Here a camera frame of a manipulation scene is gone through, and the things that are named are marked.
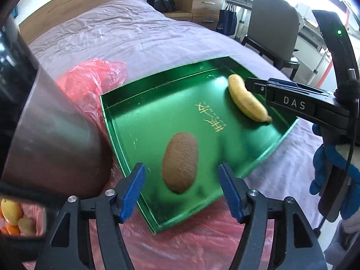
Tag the black steel tumbler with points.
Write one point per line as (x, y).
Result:
(56, 123)

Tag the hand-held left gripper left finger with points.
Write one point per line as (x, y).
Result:
(132, 192)

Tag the wooden headboard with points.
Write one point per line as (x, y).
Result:
(84, 0)

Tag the grey office chair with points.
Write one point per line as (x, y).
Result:
(271, 25)

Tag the person's right forearm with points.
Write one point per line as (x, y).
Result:
(344, 244)

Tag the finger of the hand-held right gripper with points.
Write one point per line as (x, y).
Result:
(284, 81)
(289, 102)

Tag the pink plastic sheet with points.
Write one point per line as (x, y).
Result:
(92, 74)

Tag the navy tote bag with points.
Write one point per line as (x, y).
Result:
(227, 19)

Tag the person's right hand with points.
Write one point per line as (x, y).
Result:
(323, 168)

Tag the orange tangerine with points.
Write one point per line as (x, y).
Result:
(13, 229)

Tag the yellow banana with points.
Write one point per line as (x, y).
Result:
(247, 99)

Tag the yellow round fruit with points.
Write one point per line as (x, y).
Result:
(27, 225)

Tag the yellow apple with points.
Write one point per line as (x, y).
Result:
(11, 211)

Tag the purple bed sheet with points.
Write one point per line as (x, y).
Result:
(126, 33)

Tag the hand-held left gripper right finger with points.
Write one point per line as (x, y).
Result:
(231, 194)

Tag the brown kiwi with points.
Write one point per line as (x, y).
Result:
(179, 163)

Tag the green metal tray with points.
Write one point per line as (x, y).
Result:
(180, 104)

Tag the wooden dresser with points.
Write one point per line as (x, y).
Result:
(197, 1)

